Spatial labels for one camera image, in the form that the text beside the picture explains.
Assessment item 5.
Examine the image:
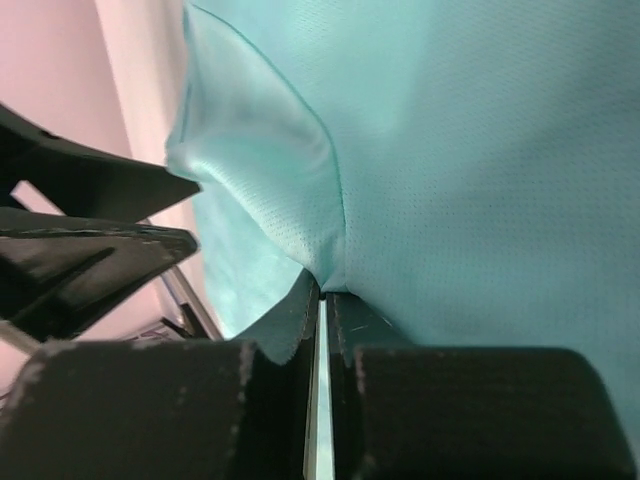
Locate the teal t shirt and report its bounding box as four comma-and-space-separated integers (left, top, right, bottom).
164, 0, 640, 351

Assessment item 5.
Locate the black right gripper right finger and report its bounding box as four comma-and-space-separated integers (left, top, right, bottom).
326, 294, 638, 479

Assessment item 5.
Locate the aluminium front rail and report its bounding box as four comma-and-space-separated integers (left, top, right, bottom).
161, 266, 223, 341

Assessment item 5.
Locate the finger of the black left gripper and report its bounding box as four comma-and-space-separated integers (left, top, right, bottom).
1, 106, 200, 223
1, 207, 197, 342

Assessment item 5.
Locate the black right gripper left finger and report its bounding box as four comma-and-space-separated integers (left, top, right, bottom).
1, 272, 319, 479

